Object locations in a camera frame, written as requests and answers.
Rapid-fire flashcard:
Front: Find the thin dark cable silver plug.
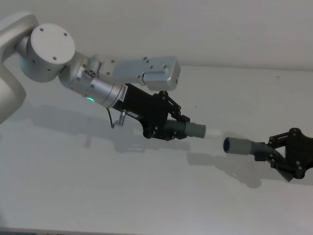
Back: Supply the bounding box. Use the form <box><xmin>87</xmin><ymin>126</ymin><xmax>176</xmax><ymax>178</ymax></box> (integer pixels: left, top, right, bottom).
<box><xmin>107</xmin><ymin>107</ymin><xmax>127</xmax><ymax>129</ymax></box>

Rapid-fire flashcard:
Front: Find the white table cloth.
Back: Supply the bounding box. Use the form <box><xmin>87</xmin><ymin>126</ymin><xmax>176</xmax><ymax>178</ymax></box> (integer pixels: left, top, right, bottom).
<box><xmin>0</xmin><ymin>63</ymin><xmax>313</xmax><ymax>232</ymax></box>

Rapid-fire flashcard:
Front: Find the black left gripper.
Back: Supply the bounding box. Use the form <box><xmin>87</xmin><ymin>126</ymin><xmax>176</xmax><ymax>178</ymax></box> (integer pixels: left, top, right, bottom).
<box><xmin>111</xmin><ymin>84</ymin><xmax>204</xmax><ymax>142</ymax></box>

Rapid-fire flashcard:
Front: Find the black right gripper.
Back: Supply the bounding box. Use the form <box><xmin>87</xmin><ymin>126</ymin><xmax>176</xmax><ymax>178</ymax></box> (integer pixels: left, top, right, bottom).
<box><xmin>254</xmin><ymin>127</ymin><xmax>313</xmax><ymax>181</ymax></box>

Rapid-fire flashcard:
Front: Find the grey corrugated hose with cuff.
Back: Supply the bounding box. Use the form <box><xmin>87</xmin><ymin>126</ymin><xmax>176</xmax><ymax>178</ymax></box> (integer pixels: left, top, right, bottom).
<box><xmin>223</xmin><ymin>137</ymin><xmax>294</xmax><ymax>183</ymax></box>
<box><xmin>164</xmin><ymin>119</ymin><xmax>207</xmax><ymax>140</ymax></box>

